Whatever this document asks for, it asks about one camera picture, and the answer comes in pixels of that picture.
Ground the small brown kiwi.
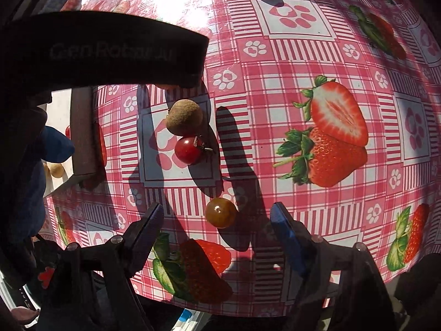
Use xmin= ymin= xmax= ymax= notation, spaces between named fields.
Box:
xmin=165 ymin=99 xmax=204 ymax=137

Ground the yellow-orange cherry tomato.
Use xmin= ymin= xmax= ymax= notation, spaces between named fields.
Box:
xmin=205 ymin=197 xmax=238 ymax=229

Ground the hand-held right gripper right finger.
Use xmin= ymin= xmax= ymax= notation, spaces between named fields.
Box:
xmin=270 ymin=202 xmax=393 ymax=331

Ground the red cherry tomato with stem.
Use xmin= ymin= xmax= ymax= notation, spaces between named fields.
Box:
xmin=174 ymin=136 xmax=214 ymax=165

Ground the red checked strawberry tablecloth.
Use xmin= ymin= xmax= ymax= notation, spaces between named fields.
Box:
xmin=41 ymin=0 xmax=441 ymax=318

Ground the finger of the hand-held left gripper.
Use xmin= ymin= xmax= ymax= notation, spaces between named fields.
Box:
xmin=14 ymin=126 xmax=75 ymax=238

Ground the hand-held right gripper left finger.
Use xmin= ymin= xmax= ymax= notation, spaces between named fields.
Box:
xmin=45 ymin=203 xmax=165 ymax=331

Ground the cardboard box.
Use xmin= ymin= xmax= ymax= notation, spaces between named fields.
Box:
xmin=42 ymin=86 xmax=101 ymax=198

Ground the blue and white object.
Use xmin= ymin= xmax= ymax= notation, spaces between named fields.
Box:
xmin=173 ymin=308 xmax=198 ymax=330

